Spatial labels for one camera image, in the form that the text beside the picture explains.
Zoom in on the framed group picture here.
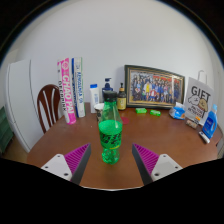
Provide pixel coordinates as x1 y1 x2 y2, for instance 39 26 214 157
124 64 186 110

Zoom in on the brown wooden chair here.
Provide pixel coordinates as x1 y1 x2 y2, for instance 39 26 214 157
36 83 62 134

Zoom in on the small white flat device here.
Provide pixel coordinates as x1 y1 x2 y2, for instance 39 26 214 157
198 131 211 144

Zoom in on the dark bottle with yellow label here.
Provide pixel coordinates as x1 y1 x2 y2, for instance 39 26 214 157
116 82 128 111

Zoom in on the blue detergent bottle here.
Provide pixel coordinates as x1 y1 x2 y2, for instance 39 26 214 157
201 104 219 140

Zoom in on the green plastic drink bottle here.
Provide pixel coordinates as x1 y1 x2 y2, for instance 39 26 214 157
98 90 124 165

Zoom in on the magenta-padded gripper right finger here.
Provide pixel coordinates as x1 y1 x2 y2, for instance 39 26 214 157
131 143 184 186

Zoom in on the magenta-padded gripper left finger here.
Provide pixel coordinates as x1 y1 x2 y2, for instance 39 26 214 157
40 143 92 186

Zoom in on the white bottle with blue cap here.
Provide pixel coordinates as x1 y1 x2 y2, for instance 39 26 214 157
89 83 101 114

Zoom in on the white paper gift bag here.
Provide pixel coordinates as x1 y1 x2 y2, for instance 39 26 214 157
183 69 215 126

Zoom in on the dark blue pump bottle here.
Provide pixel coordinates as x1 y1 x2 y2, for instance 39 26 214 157
101 77 114 101

